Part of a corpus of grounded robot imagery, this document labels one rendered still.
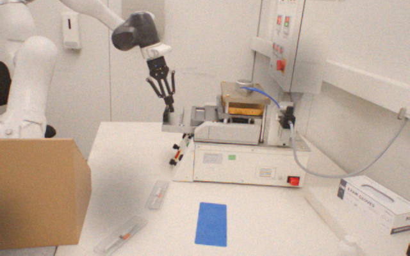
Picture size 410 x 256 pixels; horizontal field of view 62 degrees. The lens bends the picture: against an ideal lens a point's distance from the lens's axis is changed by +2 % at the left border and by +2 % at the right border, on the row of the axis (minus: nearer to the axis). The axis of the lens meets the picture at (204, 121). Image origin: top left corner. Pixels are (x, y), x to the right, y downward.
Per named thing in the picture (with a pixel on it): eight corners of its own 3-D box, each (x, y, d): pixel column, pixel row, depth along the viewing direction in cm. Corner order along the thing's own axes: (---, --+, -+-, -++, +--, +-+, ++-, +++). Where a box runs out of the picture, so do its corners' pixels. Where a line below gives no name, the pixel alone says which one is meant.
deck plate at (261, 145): (289, 122, 165) (289, 120, 164) (311, 152, 132) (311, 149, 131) (195, 116, 163) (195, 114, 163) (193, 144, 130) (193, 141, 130)
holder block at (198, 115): (227, 113, 155) (227, 107, 154) (230, 128, 136) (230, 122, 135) (191, 111, 155) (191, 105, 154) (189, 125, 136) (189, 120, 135)
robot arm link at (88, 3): (72, -23, 122) (141, 38, 129) (89, -20, 140) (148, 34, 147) (55, 1, 125) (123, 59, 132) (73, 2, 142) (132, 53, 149)
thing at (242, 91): (270, 104, 157) (275, 76, 153) (286, 127, 128) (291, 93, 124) (219, 100, 157) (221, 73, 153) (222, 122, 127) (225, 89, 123)
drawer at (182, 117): (229, 120, 157) (231, 104, 155) (234, 138, 137) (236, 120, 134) (166, 116, 157) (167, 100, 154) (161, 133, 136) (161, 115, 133)
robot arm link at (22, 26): (-5, 1, 109) (-15, 30, 122) (25, 74, 107) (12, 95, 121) (32, 2, 116) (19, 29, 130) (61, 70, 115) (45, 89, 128)
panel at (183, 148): (177, 148, 166) (195, 117, 161) (171, 178, 138) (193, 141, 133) (173, 146, 166) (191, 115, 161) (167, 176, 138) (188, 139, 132)
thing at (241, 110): (257, 105, 154) (260, 84, 151) (266, 120, 133) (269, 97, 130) (220, 102, 154) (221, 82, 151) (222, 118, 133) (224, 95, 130)
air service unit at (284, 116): (283, 135, 132) (289, 99, 127) (293, 150, 118) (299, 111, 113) (270, 134, 132) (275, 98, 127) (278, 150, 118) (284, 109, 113)
